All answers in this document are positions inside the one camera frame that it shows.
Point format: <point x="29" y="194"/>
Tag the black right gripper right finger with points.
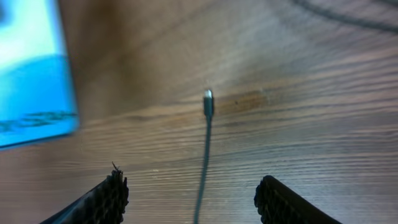
<point x="276" y="203"/>

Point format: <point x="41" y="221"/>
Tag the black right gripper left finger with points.
<point x="103" y="204"/>

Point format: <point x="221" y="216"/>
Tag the blue Galaxy smartphone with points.
<point x="37" y="95"/>

